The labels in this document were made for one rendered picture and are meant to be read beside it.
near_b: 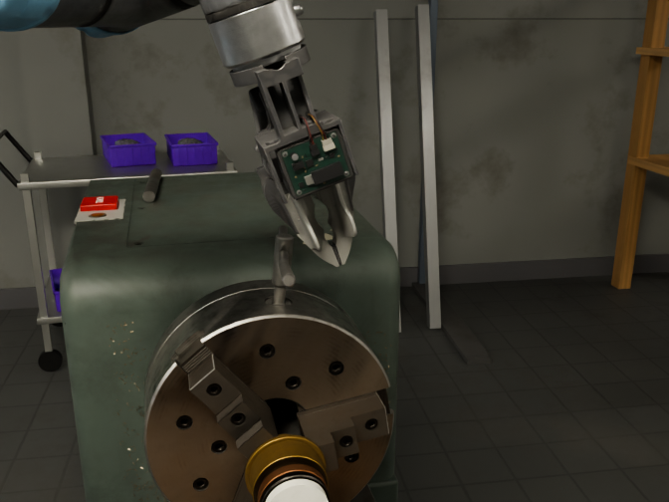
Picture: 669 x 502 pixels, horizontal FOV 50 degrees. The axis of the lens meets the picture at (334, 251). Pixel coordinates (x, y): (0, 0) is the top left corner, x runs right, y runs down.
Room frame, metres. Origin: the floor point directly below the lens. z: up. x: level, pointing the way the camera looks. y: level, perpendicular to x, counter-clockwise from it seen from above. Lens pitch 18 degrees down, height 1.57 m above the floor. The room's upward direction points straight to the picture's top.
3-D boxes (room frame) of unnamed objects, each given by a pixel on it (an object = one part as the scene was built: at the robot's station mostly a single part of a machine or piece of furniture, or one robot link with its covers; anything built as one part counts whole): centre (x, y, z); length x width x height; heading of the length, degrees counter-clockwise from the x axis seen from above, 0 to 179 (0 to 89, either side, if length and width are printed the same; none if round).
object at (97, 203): (1.21, 0.41, 1.26); 0.06 x 0.06 x 0.02; 13
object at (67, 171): (3.34, 1.02, 0.52); 1.11 x 0.66 x 1.05; 101
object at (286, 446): (0.68, 0.05, 1.08); 0.09 x 0.09 x 0.09; 13
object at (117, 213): (1.18, 0.40, 1.23); 0.13 x 0.08 x 0.06; 13
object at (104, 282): (1.21, 0.20, 1.06); 0.59 x 0.48 x 0.39; 13
